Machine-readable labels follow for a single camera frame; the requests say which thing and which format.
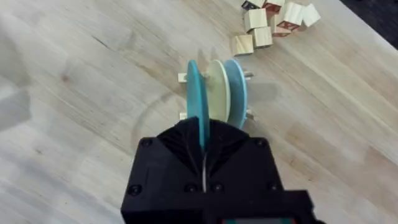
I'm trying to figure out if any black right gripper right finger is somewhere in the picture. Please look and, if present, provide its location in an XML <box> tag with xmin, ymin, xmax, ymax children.
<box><xmin>204</xmin><ymin>118</ymin><xmax>284</xmax><ymax>197</ymax></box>

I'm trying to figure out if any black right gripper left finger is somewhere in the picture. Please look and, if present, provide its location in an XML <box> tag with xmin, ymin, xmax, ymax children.
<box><xmin>121</xmin><ymin>116</ymin><xmax>206</xmax><ymax>208</ymax></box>

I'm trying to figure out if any teal round plate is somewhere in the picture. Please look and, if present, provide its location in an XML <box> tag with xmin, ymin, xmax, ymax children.
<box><xmin>185</xmin><ymin>59</ymin><xmax>211</xmax><ymax>152</ymax></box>

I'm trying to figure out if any small wooden peg rack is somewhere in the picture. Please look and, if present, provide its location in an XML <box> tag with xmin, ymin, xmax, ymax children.
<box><xmin>177</xmin><ymin>70</ymin><xmax>259</xmax><ymax>122</ymax></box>

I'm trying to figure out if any light blue round plate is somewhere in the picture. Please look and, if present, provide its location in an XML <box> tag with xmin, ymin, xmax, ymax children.
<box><xmin>223</xmin><ymin>58</ymin><xmax>248</xmax><ymax>130</ymax></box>

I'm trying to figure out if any cream round plate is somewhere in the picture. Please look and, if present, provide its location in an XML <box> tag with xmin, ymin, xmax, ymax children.
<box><xmin>203</xmin><ymin>59</ymin><xmax>231</xmax><ymax>124</ymax></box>

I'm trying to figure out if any heap of wooden toy blocks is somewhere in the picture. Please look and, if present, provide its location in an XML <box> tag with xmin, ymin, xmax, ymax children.
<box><xmin>229</xmin><ymin>0</ymin><xmax>322</xmax><ymax>57</ymax></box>

